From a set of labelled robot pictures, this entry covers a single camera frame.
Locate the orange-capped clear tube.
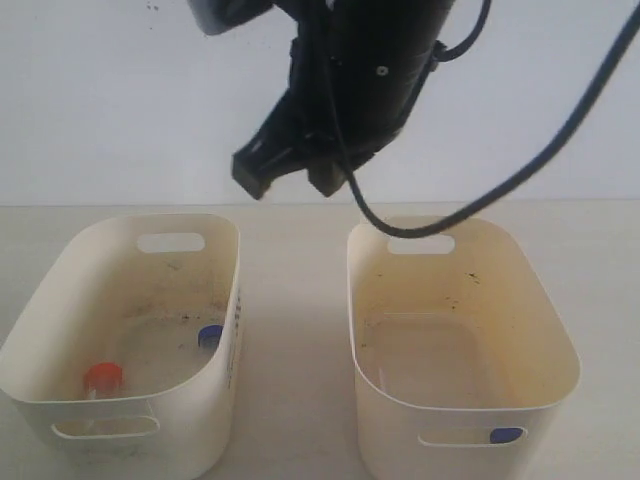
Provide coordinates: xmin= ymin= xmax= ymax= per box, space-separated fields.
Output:
xmin=82 ymin=362 xmax=125 ymax=435

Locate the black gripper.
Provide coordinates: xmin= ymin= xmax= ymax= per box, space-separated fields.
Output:
xmin=232 ymin=29 xmax=440 ymax=200

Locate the cream plastic bin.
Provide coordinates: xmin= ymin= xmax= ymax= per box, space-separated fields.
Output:
xmin=347 ymin=219 xmax=580 ymax=479
xmin=1 ymin=213 xmax=244 ymax=479

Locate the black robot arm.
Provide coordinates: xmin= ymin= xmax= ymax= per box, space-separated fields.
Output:
xmin=232 ymin=0 xmax=453 ymax=200

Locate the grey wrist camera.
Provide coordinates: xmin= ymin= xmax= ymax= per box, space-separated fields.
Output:
xmin=187 ymin=0 xmax=274 ymax=36

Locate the blue-capped clear tube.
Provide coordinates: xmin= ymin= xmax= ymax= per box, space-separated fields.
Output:
xmin=197 ymin=324 xmax=224 ymax=352

